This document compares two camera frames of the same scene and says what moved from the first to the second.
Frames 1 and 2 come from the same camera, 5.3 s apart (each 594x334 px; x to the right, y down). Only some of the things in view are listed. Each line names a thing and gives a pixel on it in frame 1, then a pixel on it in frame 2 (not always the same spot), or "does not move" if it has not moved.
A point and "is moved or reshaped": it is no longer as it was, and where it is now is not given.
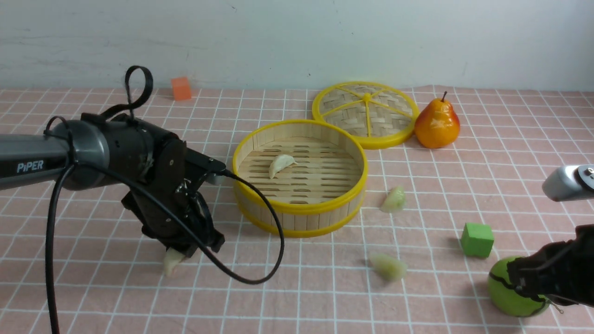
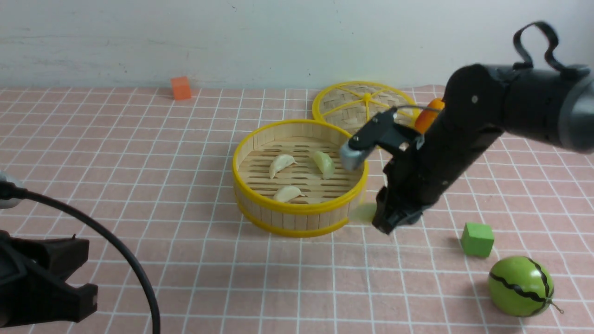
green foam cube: (477, 240) does not move
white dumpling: (172, 258) to (285, 193)
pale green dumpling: (395, 201) is moved or reshaped
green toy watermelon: (504, 292) does not move
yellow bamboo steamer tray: (315, 173) does not move
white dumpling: (280, 162) does not move
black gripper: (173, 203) to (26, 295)
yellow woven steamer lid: (379, 115) does not move
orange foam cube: (181, 88) does not move
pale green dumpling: (387, 267) to (363, 212)
